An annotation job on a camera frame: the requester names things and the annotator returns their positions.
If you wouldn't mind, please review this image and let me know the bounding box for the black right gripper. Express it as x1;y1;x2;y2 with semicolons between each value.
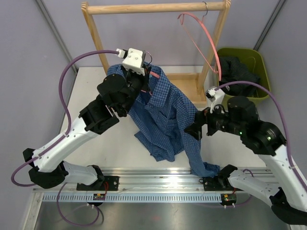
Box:
185;99;246;140

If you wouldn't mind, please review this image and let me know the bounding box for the blue checkered shirt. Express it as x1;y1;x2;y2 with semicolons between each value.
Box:
106;63;221;178

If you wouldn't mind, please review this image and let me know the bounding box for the pink hanger of blue shirt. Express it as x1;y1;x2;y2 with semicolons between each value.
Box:
142;50;162;93

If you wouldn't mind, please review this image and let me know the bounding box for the black pinstriped shirt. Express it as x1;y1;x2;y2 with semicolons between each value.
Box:
219;56;260;97

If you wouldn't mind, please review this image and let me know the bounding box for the pink hanger of black shirt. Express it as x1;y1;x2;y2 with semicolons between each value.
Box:
177;1;223;82

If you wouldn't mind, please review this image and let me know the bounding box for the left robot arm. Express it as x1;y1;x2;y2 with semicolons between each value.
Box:
23;68;151;191

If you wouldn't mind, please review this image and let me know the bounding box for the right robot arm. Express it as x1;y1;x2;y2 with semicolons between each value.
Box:
184;96;307;228

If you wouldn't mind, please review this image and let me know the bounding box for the wooden clothes rack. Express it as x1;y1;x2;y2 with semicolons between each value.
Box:
81;0;231;108

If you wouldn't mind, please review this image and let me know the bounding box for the green plastic basket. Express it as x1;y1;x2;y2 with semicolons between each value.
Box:
217;47;271;105

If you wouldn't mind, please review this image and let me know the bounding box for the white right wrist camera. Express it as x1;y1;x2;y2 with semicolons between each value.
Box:
205;86;225;114

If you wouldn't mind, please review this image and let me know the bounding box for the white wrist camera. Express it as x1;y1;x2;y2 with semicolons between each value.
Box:
205;86;225;114
116;48;146;76

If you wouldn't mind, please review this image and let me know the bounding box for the aluminium mounting rail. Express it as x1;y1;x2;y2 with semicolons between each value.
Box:
32;167;278;194

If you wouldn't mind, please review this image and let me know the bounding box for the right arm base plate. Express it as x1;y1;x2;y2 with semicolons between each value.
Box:
199;175;236;191

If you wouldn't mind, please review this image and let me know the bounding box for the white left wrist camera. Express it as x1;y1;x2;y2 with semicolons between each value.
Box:
116;48;146;76

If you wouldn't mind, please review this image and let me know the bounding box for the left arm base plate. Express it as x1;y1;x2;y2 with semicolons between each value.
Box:
76;175;119;191

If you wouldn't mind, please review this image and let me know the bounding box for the slotted grey cable duct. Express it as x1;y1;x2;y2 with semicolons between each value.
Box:
43;193;222;203

